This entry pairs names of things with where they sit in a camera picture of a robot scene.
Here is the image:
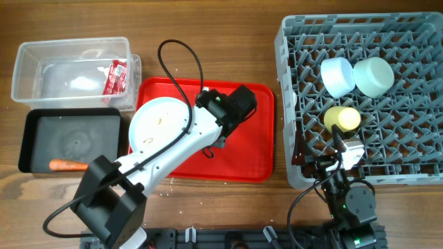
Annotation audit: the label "clear plastic bin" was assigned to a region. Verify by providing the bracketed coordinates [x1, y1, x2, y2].
[11, 37, 142, 111]

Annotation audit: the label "mint green bowl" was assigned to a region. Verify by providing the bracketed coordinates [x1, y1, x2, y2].
[353, 57, 395, 98]

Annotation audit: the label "yellow plastic cup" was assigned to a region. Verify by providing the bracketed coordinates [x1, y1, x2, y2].
[323, 107, 361, 132]

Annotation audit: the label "black plastic tray bin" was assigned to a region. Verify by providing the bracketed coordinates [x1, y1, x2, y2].
[18, 108, 122, 173]

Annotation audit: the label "orange carrot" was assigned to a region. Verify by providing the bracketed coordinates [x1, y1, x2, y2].
[49, 159, 89, 172]

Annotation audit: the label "red serving tray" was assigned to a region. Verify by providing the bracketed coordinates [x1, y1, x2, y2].
[136, 77, 275, 183]

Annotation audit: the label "food scraps on plate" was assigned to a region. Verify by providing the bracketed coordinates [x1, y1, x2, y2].
[142, 118, 163, 144]

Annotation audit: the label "red snack wrapper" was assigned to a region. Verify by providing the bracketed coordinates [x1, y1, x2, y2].
[102, 59, 127, 95]

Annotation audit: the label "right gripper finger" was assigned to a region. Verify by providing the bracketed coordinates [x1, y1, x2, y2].
[332, 124, 345, 154]
[291, 131, 311, 165]

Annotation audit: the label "light blue bowl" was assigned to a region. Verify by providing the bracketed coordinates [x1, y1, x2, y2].
[320, 57, 356, 98]

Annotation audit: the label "light blue plate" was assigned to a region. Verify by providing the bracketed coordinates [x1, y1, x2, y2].
[129, 97, 189, 153]

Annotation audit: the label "grey dishwasher rack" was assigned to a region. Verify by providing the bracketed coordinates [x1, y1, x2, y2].
[274, 12, 442, 189]

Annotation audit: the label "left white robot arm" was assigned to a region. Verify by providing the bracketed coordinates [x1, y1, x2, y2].
[42, 85, 257, 248]

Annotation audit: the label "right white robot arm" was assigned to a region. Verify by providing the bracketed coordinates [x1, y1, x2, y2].
[287, 124, 377, 248]

